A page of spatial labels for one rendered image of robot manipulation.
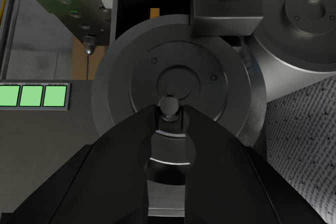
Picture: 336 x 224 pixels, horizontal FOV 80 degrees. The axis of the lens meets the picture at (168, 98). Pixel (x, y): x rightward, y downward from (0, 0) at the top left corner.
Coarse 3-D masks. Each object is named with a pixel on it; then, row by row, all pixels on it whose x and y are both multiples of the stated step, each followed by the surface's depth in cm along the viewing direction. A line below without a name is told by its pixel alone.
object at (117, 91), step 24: (144, 48) 17; (216, 48) 17; (120, 72) 16; (240, 72) 16; (120, 96) 16; (240, 96) 16; (120, 120) 16; (216, 120) 16; (240, 120) 15; (168, 144) 15
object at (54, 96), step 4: (48, 88) 51; (52, 88) 51; (56, 88) 51; (60, 88) 51; (64, 88) 51; (48, 92) 51; (52, 92) 50; (56, 92) 50; (60, 92) 50; (64, 92) 50; (48, 96) 50; (52, 96) 50; (56, 96) 50; (60, 96) 50; (44, 100) 50; (48, 100) 50; (52, 100) 50; (56, 100) 50; (60, 100) 50; (44, 104) 50; (48, 104) 50; (52, 104) 50; (56, 104) 50; (60, 104) 50
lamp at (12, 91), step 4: (0, 88) 51; (4, 88) 51; (8, 88) 51; (12, 88) 51; (16, 88) 51; (0, 92) 51; (4, 92) 51; (8, 92) 51; (12, 92) 51; (16, 92) 51; (0, 96) 51; (4, 96) 51; (8, 96) 51; (12, 96) 51; (16, 96) 51; (0, 100) 50; (4, 100) 50; (8, 100) 50; (12, 100) 50; (16, 100) 50; (0, 104) 50; (4, 104) 50; (8, 104) 50; (12, 104) 50
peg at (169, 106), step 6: (168, 96) 12; (174, 96) 12; (162, 102) 12; (168, 102) 12; (174, 102) 12; (162, 108) 12; (168, 108) 12; (174, 108) 12; (180, 108) 12; (162, 114) 12; (168, 114) 12; (174, 114) 12; (168, 120) 14; (174, 120) 14
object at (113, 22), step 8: (120, 0) 21; (112, 8) 19; (120, 8) 21; (128, 8) 24; (136, 8) 29; (144, 8) 37; (112, 16) 19; (120, 16) 21; (128, 16) 24; (136, 16) 29; (144, 16) 37; (112, 24) 19; (120, 24) 21; (128, 24) 24; (112, 32) 19; (120, 32) 21; (112, 40) 19
